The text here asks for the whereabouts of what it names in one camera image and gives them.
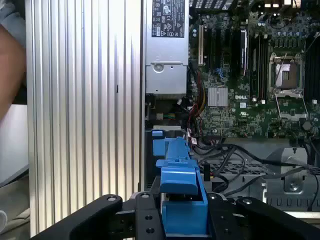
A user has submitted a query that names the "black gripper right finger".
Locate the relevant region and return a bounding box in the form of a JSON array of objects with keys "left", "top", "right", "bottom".
[{"left": 207, "top": 192, "right": 320, "bottom": 240}]

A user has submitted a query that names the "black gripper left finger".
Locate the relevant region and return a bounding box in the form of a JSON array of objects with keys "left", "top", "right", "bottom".
[{"left": 31, "top": 191, "right": 166, "bottom": 240}]

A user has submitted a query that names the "black RAM slot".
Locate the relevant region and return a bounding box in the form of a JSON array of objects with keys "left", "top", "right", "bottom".
[
  {"left": 258, "top": 34, "right": 269, "bottom": 102},
  {"left": 304, "top": 34, "right": 313, "bottom": 103},
  {"left": 312, "top": 34, "right": 320, "bottom": 105},
  {"left": 249, "top": 34, "right": 258, "bottom": 101}
]

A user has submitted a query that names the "black expansion slot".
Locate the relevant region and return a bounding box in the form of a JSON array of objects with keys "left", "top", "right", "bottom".
[
  {"left": 214, "top": 27, "right": 222, "bottom": 71},
  {"left": 205, "top": 27, "right": 213, "bottom": 71}
]

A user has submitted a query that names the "white expansion slot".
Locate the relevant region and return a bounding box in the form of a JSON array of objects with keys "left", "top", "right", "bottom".
[{"left": 198, "top": 24, "right": 204, "bottom": 67}]

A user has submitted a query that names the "grey metal drive cage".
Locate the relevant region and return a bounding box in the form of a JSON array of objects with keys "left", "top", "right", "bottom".
[{"left": 199, "top": 146, "right": 320, "bottom": 213}]

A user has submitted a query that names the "green motherboard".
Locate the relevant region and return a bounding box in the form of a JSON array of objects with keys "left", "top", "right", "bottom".
[{"left": 189, "top": 12, "right": 320, "bottom": 141}]

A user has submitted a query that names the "silver finned heatsink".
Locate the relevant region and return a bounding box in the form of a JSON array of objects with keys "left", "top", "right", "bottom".
[{"left": 207, "top": 86, "right": 229, "bottom": 108}]

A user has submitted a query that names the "black PC case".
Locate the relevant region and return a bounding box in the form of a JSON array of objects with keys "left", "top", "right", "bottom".
[{"left": 139, "top": 0, "right": 320, "bottom": 240}]

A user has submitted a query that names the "CPU socket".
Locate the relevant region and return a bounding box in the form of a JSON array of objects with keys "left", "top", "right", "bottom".
[{"left": 269, "top": 53, "right": 303, "bottom": 90}]

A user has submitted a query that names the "thin metal locking lever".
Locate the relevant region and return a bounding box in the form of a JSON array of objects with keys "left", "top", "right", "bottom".
[{"left": 274, "top": 52, "right": 289, "bottom": 88}]

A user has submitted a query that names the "silver power supply unit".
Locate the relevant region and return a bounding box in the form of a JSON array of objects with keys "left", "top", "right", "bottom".
[{"left": 145, "top": 0, "right": 190, "bottom": 95}]

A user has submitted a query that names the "thick black cable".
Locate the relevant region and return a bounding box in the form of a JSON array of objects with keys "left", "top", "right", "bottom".
[{"left": 194, "top": 139, "right": 320, "bottom": 201}]

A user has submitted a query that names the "blue plastic bay bracket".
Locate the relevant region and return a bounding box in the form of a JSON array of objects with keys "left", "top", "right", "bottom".
[{"left": 151, "top": 129, "right": 169, "bottom": 160}]

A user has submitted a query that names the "metal socket cover frame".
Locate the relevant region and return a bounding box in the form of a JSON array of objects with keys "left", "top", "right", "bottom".
[{"left": 274, "top": 89, "right": 309, "bottom": 121}]

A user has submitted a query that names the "red yellow wire bundle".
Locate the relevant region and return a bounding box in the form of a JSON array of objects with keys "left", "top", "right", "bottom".
[{"left": 194, "top": 71, "right": 209, "bottom": 115}]

